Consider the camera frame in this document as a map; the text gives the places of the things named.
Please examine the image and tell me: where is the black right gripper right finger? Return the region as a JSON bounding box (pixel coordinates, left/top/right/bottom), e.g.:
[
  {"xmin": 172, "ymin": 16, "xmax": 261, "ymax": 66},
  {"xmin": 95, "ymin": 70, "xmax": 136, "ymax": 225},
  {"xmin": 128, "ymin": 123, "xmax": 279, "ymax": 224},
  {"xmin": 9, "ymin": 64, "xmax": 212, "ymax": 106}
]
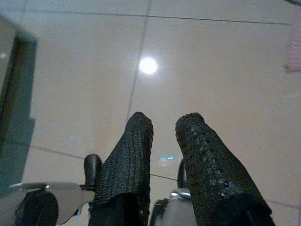
[{"xmin": 175, "ymin": 112, "xmax": 276, "ymax": 226}]

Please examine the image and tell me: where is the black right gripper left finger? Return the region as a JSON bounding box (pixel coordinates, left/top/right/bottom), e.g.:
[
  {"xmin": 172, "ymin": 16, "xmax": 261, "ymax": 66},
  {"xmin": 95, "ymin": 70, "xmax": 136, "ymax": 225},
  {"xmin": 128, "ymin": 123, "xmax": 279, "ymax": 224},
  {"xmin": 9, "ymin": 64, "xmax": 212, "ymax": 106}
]
[{"xmin": 88, "ymin": 112, "xmax": 154, "ymax": 226}]

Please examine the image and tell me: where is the silver black right robot foot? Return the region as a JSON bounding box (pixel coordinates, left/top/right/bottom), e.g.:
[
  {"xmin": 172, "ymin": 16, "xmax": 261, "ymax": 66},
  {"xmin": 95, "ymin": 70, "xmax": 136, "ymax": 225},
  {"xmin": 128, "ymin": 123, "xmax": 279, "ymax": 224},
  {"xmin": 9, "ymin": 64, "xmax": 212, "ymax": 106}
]
[{"xmin": 150, "ymin": 159, "xmax": 192, "ymax": 226}]

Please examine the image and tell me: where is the pink striped floor mat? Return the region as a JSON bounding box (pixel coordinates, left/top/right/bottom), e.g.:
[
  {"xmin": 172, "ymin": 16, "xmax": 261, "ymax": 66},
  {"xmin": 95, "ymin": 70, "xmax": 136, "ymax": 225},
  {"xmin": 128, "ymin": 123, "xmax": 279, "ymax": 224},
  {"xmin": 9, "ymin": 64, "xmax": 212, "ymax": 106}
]
[{"xmin": 285, "ymin": 23, "xmax": 301, "ymax": 74}]

